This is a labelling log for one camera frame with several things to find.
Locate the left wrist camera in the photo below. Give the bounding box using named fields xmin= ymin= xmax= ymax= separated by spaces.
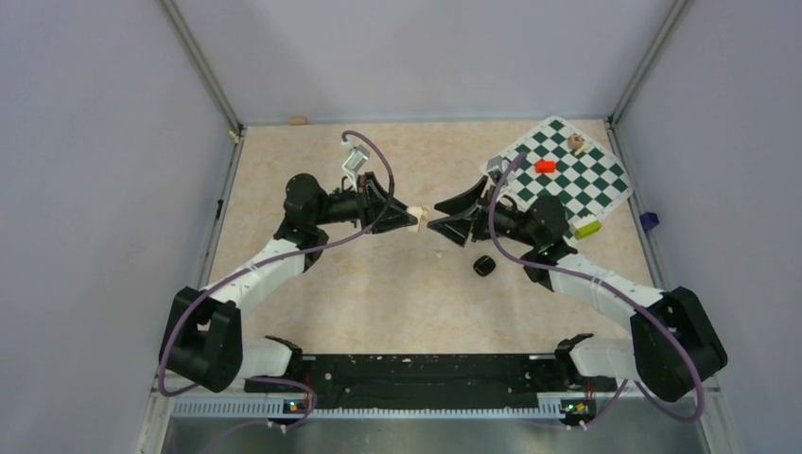
xmin=341 ymin=139 xmax=371 ymax=189

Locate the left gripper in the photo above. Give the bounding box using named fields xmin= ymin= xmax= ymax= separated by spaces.
xmin=312 ymin=171 xmax=417 ymax=234

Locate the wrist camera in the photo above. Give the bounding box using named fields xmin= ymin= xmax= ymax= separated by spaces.
xmin=484 ymin=155 xmax=511 ymax=179
xmin=341 ymin=139 xmax=371 ymax=189

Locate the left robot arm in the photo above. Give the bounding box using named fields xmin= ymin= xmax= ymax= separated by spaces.
xmin=157 ymin=172 xmax=422 ymax=393

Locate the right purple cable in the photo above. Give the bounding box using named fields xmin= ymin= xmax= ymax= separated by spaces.
xmin=487 ymin=151 xmax=706 ymax=425

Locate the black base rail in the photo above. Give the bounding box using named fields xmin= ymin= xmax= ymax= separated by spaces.
xmin=240 ymin=353 xmax=602 ymax=415

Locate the green white chessboard mat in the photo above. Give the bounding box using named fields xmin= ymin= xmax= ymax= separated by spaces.
xmin=496 ymin=115 xmax=634 ymax=220

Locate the white earbud charging case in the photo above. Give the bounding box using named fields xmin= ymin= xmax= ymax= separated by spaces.
xmin=406 ymin=206 xmax=430 ymax=233

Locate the small beige figurine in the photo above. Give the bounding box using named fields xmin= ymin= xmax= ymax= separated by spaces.
xmin=567 ymin=134 xmax=587 ymax=155

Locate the cork on back edge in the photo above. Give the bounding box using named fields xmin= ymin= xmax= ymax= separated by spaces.
xmin=288 ymin=116 xmax=308 ymax=126

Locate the black earbud case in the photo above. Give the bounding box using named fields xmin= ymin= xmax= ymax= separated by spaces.
xmin=472 ymin=255 xmax=497 ymax=277

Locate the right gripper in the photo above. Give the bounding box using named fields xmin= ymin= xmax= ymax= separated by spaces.
xmin=428 ymin=176 xmax=540 ymax=248

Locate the purple object at right edge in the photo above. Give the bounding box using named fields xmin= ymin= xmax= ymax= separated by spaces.
xmin=639 ymin=212 xmax=660 ymax=233

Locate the red block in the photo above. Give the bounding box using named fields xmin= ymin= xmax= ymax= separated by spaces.
xmin=534 ymin=160 xmax=557 ymax=174

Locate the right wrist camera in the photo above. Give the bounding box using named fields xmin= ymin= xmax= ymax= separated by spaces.
xmin=484 ymin=155 xmax=511 ymax=179

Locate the yellow green white block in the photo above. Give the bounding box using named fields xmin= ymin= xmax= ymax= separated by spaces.
xmin=570 ymin=215 xmax=602 ymax=239

